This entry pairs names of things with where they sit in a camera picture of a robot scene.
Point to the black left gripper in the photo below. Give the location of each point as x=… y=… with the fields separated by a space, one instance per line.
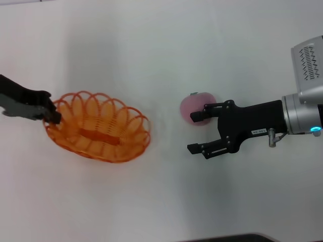
x=17 y=98

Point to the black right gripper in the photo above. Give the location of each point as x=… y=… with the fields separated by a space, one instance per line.
x=247 y=121

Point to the pink plush peach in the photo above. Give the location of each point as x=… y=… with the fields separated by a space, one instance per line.
x=194 y=106

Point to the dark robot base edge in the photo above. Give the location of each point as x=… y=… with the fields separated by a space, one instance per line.
x=227 y=239

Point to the silver vented wrist camera box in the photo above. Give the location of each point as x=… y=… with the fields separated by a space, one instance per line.
x=309 y=68

